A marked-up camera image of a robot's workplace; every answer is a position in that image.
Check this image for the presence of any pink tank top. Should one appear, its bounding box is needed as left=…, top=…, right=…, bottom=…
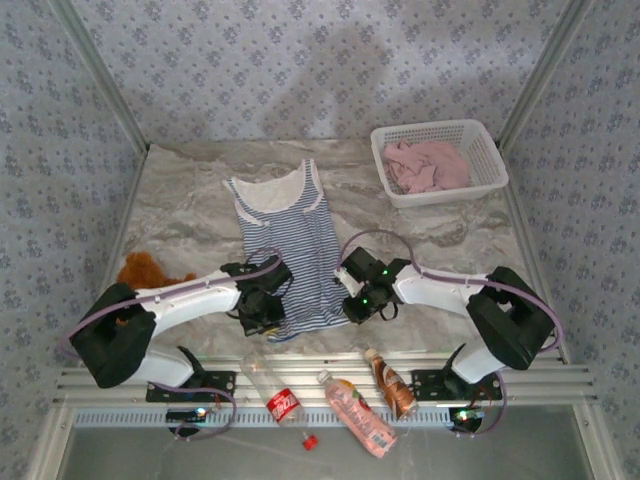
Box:
left=382, top=139, right=472, bottom=195

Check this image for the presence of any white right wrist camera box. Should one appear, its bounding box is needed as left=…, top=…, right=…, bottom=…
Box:
left=333, top=268, right=359, bottom=297

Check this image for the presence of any brown plush toy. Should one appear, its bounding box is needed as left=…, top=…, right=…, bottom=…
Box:
left=115, top=251, right=198, bottom=329

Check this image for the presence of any clear bottle with red label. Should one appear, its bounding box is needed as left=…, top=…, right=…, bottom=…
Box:
left=239, top=351, right=307, bottom=430

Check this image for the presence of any aluminium table side rail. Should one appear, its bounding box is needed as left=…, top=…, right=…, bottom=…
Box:
left=77, top=144, right=151, bottom=369
left=499, top=144, right=571, bottom=364

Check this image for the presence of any white plastic mesh basket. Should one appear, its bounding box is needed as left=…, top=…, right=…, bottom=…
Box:
left=370, top=118, right=510, bottom=209

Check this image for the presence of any small circuit board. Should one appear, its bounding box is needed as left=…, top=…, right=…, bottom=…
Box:
left=449, top=407, right=486, bottom=432
left=166, top=407, right=209, bottom=422

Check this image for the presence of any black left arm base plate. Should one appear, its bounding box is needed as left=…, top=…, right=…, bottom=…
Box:
left=145, top=369, right=237, bottom=404

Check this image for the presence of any grey slotted cable duct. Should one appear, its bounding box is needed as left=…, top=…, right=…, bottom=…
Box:
left=72, top=405, right=501, bottom=429

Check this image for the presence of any pink drink bottle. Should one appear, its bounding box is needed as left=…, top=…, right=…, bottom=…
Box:
left=316, top=369, right=399, bottom=460

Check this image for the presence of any aluminium corner post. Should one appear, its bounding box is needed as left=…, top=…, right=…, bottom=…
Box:
left=47, top=0, right=151, bottom=151
left=497, top=0, right=596, bottom=149

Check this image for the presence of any blue white striped tank top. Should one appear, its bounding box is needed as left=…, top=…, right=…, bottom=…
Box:
left=222, top=158, right=354, bottom=344

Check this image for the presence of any aluminium mounting rail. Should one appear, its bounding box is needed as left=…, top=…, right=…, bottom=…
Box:
left=52, top=355, right=599, bottom=406

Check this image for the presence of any brown drink bottle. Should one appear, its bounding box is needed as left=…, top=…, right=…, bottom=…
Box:
left=363, top=347, right=420, bottom=420

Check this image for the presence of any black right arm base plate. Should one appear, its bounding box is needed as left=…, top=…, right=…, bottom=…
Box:
left=410, top=368, right=504, bottom=401

